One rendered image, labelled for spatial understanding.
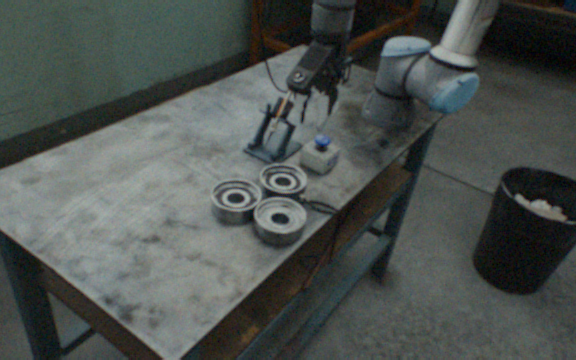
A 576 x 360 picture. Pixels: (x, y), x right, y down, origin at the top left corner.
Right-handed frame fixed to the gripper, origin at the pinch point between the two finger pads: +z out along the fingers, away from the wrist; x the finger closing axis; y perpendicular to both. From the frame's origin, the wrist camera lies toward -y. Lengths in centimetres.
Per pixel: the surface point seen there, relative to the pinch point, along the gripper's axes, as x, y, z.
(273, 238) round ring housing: -7.9, -20.8, 14.0
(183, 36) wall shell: 162, 119, 62
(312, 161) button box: 1.3, 6.5, 13.9
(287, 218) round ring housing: -6.3, -14.1, 14.1
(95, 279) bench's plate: 10, -47, 16
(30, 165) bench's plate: 46, -36, 16
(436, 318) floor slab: -34, 59, 96
